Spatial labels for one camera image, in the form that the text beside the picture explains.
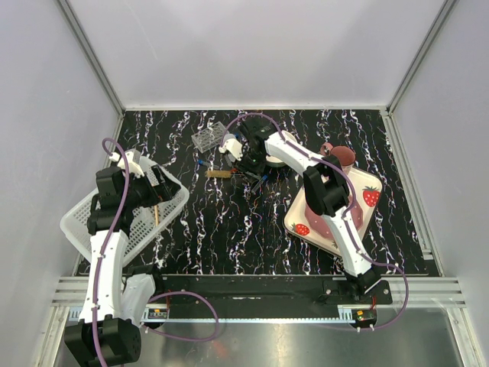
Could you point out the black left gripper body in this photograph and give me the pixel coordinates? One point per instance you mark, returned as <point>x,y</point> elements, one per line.
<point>140,192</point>

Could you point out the white strawberry pattern tray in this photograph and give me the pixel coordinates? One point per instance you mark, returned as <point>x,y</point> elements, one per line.
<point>368,189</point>

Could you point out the wooden test tube clamp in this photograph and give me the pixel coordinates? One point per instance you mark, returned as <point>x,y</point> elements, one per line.
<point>156,215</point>

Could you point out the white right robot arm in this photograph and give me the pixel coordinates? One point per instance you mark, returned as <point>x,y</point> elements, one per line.
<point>328,190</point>

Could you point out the right control box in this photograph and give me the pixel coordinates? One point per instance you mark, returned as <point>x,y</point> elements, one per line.
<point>364,318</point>

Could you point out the green white ceramic bowl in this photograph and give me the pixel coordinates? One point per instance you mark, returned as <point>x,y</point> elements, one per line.
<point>275,162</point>

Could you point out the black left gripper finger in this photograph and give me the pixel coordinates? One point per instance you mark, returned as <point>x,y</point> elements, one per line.
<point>169,187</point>
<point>157,171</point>

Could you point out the white wash bottle red cap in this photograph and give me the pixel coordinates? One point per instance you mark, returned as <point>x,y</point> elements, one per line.
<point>227,136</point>

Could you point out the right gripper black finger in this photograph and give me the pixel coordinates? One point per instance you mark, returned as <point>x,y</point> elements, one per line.
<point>244,172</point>
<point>250,176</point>

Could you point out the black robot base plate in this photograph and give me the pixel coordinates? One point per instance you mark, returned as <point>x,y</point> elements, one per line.
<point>273,287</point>

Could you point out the white perforated plastic basket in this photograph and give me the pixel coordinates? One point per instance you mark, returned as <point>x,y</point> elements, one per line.
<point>74,224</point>

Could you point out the left control box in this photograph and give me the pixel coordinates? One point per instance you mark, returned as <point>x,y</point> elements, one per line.
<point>157,314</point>

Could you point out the pink polka dot dish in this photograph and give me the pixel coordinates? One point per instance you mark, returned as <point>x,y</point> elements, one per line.
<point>317,224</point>

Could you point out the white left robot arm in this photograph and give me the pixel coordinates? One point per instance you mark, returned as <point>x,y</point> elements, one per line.
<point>107,333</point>

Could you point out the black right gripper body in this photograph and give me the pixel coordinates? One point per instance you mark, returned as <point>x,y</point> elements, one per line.
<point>253,162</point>

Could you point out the clear test tube rack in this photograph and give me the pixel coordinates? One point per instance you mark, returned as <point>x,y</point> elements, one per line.
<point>209,137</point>

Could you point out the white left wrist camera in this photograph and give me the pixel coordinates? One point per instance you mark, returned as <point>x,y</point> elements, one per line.
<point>130,160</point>

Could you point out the tan bristle tube brush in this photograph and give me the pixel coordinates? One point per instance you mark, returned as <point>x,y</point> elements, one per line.
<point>221,174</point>

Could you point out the control box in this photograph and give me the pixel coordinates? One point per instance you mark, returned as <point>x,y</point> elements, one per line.
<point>157,314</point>
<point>364,318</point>

